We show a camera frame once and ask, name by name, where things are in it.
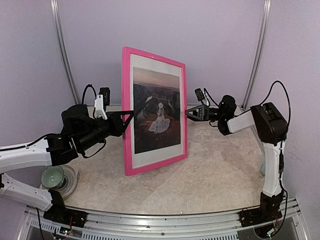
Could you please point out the clear acrylic glass sheet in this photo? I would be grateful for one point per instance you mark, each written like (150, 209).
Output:
(157, 75)

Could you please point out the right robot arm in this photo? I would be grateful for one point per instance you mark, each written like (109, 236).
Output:
(272, 131)

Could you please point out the light blue ceramic mug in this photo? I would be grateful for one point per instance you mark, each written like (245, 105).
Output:
(262, 169)

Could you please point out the aluminium corner post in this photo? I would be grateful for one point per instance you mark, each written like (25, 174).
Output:
(258, 53)
(54, 5)

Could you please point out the right aluminium corner post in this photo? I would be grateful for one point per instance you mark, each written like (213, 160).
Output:
(258, 53)

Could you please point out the white photo mat board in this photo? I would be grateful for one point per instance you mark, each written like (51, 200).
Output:
(155, 155)

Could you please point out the left aluminium corner post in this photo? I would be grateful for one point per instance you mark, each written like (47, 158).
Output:
(54, 5)

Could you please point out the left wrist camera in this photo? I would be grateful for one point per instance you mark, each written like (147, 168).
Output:
(102, 100)

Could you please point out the dark landscape photo print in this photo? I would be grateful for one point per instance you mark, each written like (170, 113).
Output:
(156, 105)

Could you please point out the aluminium front rail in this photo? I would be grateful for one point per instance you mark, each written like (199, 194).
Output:
(223, 225)

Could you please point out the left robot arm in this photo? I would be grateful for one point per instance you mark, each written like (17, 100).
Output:
(79, 133)

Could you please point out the green ceramic bowl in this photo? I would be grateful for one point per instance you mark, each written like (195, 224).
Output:
(52, 177)

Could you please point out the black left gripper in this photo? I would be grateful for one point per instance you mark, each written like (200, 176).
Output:
(117, 125)

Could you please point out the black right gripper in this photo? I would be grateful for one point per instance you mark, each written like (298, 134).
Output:
(204, 112)

